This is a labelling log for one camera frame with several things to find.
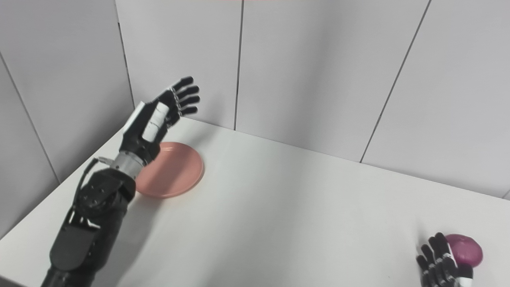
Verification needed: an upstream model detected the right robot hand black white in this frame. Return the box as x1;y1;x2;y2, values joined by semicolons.
416;232;475;287

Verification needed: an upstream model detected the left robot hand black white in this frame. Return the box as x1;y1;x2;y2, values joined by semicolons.
119;76;200;165

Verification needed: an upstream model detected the purple red onion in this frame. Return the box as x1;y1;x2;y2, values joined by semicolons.
444;234;484;267

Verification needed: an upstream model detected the pink round plate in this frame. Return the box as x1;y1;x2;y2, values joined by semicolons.
135;142;205;199

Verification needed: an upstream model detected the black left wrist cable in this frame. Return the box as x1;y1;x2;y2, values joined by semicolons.
75;157;116;210

